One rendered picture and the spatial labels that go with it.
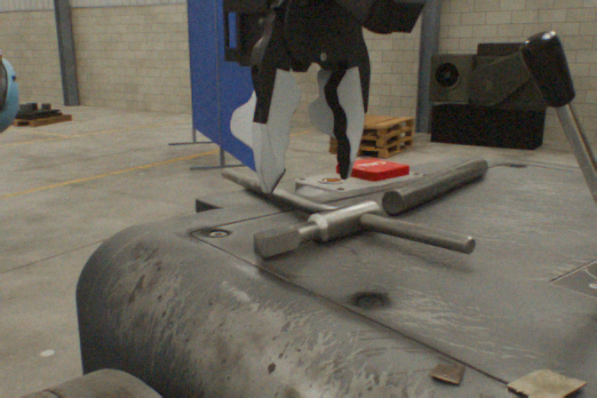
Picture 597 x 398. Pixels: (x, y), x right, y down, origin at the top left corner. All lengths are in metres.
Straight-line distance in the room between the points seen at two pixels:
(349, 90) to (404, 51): 10.46
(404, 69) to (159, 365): 10.63
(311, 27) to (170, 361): 0.25
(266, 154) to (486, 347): 0.21
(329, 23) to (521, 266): 0.22
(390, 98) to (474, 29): 1.85
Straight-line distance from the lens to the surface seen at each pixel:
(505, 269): 0.40
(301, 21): 0.43
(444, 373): 0.27
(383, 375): 0.27
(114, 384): 0.31
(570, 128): 0.36
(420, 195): 0.53
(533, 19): 10.32
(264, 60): 0.42
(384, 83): 11.09
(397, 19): 0.39
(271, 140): 0.43
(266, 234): 0.39
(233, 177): 0.62
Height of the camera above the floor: 1.39
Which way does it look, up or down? 14 degrees down
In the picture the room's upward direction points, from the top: straight up
